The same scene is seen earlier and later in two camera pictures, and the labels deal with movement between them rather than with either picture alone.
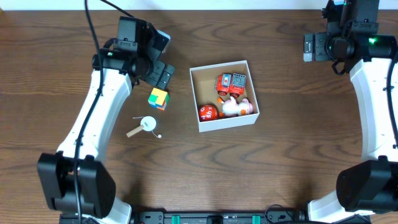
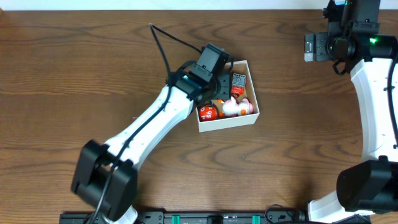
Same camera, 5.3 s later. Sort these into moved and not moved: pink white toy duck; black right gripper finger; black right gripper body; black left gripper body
Moved: black left gripper body
Not moved: black right gripper finger; black right gripper body; pink white toy duck
